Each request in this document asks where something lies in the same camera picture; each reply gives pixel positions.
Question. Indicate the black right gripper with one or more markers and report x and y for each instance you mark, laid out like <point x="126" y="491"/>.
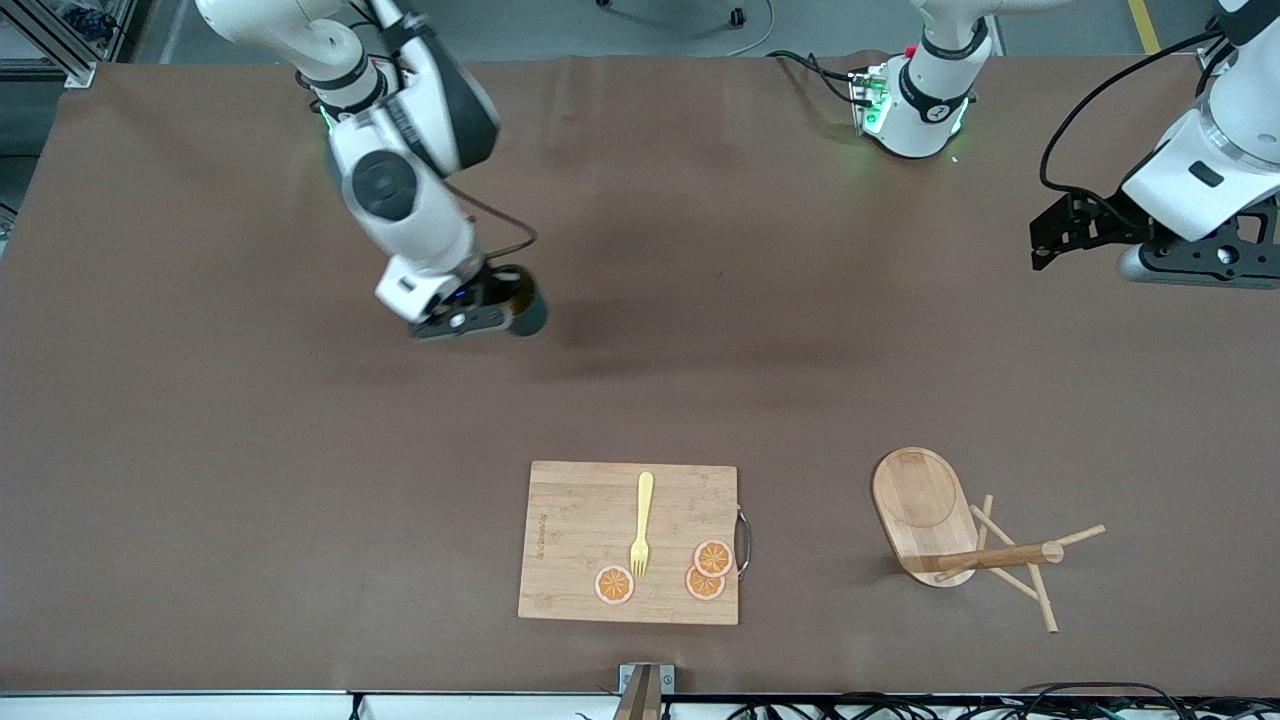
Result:
<point x="522" y="296"/>

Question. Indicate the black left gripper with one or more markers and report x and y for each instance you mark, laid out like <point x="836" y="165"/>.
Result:
<point x="1108" y="224"/>

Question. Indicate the dark green ribbed cup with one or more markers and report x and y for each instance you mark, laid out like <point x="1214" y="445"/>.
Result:
<point x="528" y="305"/>

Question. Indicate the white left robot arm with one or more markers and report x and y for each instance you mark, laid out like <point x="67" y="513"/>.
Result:
<point x="925" y="95"/>

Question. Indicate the wooden mug rack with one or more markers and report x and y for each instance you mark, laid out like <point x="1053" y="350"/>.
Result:
<point x="925" y="510"/>

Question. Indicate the aluminium corner profile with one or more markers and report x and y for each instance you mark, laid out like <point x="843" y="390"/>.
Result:
<point x="1212" y="58"/>

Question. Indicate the wooden cutting board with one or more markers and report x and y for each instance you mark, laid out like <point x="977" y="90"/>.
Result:
<point x="580" y="530"/>

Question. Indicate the yellow plastic fork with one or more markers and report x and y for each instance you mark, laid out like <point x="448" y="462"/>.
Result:
<point x="644" y="510"/>

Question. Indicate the orange slice toy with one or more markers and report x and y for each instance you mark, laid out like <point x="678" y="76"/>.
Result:
<point x="714" y="556"/>
<point x="615" y="585"/>
<point x="700" y="588"/>

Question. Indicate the brown table cover mat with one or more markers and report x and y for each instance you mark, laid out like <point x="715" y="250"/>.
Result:
<point x="200" y="450"/>

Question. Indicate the black wheeled stand base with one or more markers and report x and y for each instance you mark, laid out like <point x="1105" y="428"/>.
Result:
<point x="735" y="15"/>

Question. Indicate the metal table clamp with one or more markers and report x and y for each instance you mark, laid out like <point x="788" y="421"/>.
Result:
<point x="647" y="685"/>

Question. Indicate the aluminium frame with clutter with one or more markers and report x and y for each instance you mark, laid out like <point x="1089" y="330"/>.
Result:
<point x="60" y="40"/>

